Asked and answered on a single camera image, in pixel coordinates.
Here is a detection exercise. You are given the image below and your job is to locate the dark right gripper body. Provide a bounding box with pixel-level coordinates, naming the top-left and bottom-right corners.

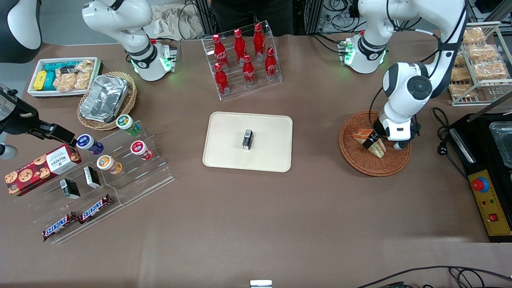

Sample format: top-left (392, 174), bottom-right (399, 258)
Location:
top-left (0, 84), bottom-right (40, 136)

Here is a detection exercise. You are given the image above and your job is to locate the triangular sandwich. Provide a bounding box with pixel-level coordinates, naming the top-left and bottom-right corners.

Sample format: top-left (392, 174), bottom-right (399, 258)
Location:
top-left (351, 128), bottom-right (387, 159)

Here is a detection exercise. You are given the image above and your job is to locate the round brown wicker basket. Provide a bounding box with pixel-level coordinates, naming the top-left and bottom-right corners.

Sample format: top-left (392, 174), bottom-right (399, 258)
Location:
top-left (338, 110), bottom-right (412, 177)

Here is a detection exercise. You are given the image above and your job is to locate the aluminium foil tray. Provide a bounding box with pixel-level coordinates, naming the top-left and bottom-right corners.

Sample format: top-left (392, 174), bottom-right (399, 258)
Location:
top-left (80, 74), bottom-right (129, 123)

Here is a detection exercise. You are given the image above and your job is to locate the oval tan wicker basket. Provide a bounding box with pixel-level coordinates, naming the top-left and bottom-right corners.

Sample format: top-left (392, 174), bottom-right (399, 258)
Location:
top-left (77, 72), bottom-right (138, 131)

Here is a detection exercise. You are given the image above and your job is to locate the clear metal machine tray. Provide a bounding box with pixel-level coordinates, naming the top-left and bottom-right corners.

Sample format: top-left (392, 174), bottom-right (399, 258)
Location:
top-left (489, 121), bottom-right (512, 168)

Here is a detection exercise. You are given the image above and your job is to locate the beige plastic tray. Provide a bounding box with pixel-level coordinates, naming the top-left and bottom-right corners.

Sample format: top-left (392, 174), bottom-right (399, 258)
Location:
top-left (202, 112), bottom-right (293, 173)

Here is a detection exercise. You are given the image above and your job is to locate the blue lidded can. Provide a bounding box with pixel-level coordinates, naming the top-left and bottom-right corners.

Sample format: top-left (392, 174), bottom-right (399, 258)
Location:
top-left (76, 134), bottom-right (104, 156)

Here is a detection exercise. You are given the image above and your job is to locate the white plastic bin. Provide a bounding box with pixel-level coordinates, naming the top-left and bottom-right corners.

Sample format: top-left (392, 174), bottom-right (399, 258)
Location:
top-left (27, 57), bottom-right (103, 98)

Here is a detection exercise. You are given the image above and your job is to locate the red Walkers cookie box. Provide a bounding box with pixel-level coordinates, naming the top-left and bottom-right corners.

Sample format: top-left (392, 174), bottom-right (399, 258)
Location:
top-left (5, 144), bottom-right (82, 196)

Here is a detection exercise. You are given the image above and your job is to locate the yellow box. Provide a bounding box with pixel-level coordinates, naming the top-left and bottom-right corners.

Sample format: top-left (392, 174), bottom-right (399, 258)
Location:
top-left (33, 70), bottom-right (48, 91)

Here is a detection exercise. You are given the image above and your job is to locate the orange lidded can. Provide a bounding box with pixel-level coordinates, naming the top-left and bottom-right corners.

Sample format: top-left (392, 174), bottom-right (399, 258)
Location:
top-left (96, 155), bottom-right (122, 175)

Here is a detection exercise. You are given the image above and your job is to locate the green lidded can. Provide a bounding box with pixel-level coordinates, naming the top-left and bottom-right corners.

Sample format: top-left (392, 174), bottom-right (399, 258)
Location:
top-left (116, 114), bottom-right (141, 136)

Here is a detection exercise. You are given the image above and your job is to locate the clear acrylic stepped stand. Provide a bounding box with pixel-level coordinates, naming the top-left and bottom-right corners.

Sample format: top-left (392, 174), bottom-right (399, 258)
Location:
top-left (30, 144), bottom-right (123, 245)
top-left (96, 120), bottom-right (175, 207)

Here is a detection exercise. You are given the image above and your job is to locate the red lidded can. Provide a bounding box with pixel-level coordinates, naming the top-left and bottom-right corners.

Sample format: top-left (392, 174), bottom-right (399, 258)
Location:
top-left (130, 140), bottom-right (153, 161)

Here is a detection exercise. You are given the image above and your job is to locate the Snickers bar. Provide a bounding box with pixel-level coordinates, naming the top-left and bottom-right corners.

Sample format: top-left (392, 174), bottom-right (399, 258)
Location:
top-left (78, 194), bottom-right (113, 224)
top-left (42, 212), bottom-right (78, 242)

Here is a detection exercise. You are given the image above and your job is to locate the black sealing machine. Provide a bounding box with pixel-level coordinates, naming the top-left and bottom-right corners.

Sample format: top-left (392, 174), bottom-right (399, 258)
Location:
top-left (448, 113), bottom-right (512, 243)

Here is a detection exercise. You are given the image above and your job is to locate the grey metal lever bar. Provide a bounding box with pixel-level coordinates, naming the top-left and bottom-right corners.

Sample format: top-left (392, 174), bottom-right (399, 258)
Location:
top-left (467, 92), bottom-right (512, 123)

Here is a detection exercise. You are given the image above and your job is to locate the red emergency stop button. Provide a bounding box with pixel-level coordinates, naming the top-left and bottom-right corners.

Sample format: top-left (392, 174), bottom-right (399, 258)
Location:
top-left (471, 176), bottom-right (490, 193)

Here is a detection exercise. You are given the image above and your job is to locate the yellow control panel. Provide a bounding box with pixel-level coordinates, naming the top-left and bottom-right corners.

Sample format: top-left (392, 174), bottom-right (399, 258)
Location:
top-left (468, 170), bottom-right (512, 237)

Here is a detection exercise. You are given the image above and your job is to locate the red cola bottle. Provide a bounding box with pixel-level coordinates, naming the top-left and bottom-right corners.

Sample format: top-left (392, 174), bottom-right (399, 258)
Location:
top-left (253, 22), bottom-right (266, 60)
top-left (214, 63), bottom-right (231, 96)
top-left (212, 34), bottom-right (230, 70)
top-left (265, 47), bottom-right (278, 81)
top-left (242, 54), bottom-right (256, 87)
top-left (234, 28), bottom-right (248, 65)

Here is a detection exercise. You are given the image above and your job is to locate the clear acrylic bottle rack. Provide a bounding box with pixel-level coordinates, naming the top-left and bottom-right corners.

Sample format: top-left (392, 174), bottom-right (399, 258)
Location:
top-left (201, 20), bottom-right (283, 101)

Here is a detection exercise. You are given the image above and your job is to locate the crumpled beige cloth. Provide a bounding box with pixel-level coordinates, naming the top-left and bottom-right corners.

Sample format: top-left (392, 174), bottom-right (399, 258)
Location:
top-left (144, 4), bottom-right (205, 41)

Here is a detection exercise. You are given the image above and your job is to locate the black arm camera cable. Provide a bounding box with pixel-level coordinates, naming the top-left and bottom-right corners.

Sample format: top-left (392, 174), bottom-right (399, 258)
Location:
top-left (369, 0), bottom-right (469, 139)

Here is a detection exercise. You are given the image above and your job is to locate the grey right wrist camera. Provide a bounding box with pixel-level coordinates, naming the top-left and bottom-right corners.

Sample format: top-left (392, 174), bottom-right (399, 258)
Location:
top-left (0, 144), bottom-right (19, 160)

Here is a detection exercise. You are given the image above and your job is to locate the black power cable with plug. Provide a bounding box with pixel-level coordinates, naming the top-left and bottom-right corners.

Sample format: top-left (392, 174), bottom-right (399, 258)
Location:
top-left (432, 106), bottom-right (471, 181)

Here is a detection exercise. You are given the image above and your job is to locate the white wire rack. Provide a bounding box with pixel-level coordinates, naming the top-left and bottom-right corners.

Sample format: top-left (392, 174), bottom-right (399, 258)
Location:
top-left (448, 21), bottom-right (512, 107)

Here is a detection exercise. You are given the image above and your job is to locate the black cable bundle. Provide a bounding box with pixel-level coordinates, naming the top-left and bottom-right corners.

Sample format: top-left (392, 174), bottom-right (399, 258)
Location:
top-left (316, 0), bottom-right (360, 34)

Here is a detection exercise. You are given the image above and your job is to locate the black floor cable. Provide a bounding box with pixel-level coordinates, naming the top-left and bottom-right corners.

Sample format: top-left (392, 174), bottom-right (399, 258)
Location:
top-left (356, 265), bottom-right (512, 288)

